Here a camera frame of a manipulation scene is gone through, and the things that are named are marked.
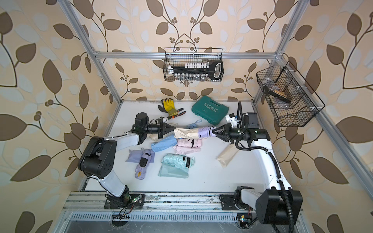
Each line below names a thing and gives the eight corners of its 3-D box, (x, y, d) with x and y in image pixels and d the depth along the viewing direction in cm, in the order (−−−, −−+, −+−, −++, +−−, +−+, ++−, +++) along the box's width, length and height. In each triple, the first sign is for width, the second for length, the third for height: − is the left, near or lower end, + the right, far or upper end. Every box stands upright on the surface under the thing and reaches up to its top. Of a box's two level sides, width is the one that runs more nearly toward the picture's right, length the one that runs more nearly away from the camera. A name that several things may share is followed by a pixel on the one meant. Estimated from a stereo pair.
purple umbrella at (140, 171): (135, 179, 83) (133, 177, 80) (142, 150, 94) (140, 148, 91) (147, 179, 83) (145, 177, 80) (152, 150, 94) (151, 148, 91)
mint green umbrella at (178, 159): (162, 162, 89) (161, 159, 85) (167, 152, 94) (165, 149, 90) (192, 170, 86) (191, 167, 82) (194, 159, 90) (195, 156, 87)
